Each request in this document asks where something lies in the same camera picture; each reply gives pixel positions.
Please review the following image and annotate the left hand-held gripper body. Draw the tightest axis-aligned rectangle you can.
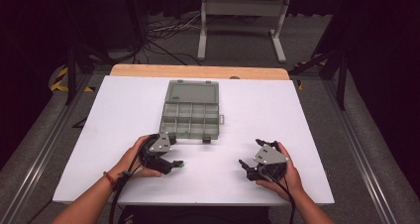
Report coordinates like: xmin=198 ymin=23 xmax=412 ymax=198
xmin=138 ymin=132 xmax=175 ymax=175

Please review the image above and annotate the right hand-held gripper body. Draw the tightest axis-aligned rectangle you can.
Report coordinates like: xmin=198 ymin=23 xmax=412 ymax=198
xmin=246 ymin=139 xmax=290 ymax=182

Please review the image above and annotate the grey translucent compartment box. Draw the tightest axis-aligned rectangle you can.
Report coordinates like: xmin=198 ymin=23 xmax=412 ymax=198
xmin=158 ymin=79 xmax=226 ymax=144

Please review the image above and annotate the person's right hand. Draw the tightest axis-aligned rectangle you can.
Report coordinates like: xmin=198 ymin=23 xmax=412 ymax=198
xmin=256 ymin=142 xmax=304 ymax=201

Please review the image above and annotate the person's left hand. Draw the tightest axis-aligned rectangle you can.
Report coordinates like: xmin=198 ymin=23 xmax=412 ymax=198
xmin=113 ymin=134 xmax=163 ymax=182

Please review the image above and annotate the white board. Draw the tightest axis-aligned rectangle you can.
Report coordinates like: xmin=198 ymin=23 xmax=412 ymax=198
xmin=52 ymin=74 xmax=335 ymax=207

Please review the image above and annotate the person's black clothing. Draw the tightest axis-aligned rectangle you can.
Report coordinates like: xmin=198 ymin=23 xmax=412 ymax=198
xmin=118 ymin=205 xmax=271 ymax=224

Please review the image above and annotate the wooden table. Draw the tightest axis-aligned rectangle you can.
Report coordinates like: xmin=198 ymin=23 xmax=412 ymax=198
xmin=109 ymin=63 xmax=291 ymax=81

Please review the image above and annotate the black metal stand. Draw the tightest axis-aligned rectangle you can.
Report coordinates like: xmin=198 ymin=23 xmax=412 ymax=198
xmin=288 ymin=5 xmax=351 ymax=112

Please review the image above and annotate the yellow black striped tape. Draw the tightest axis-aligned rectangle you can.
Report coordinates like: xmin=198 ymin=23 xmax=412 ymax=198
xmin=49 ymin=66 xmax=96 ymax=93

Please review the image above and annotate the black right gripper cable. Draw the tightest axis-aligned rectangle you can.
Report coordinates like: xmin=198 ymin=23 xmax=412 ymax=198
xmin=262 ymin=168 xmax=296 ymax=224

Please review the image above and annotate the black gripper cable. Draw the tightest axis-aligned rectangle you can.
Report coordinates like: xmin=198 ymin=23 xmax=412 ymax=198
xmin=262 ymin=168 xmax=296 ymax=224
xmin=108 ymin=136 xmax=157 ymax=224

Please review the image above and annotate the red bracelet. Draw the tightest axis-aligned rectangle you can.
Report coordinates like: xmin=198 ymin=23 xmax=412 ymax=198
xmin=102 ymin=170 xmax=117 ymax=188

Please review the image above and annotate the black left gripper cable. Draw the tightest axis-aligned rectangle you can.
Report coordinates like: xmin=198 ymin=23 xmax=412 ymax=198
xmin=108 ymin=136 xmax=157 ymax=224

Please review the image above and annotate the aluminium floor rail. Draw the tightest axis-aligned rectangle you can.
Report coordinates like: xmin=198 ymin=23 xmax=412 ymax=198
xmin=321 ymin=79 xmax=397 ymax=224
xmin=0 ymin=73 xmax=95 ymax=224

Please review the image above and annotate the bundle of floor cables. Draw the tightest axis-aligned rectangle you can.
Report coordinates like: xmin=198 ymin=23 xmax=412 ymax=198
xmin=133 ymin=12 xmax=204 ymax=66

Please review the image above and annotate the grey metal stand frame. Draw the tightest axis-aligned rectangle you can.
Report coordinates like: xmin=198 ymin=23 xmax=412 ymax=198
xmin=196 ymin=0 xmax=292 ymax=63

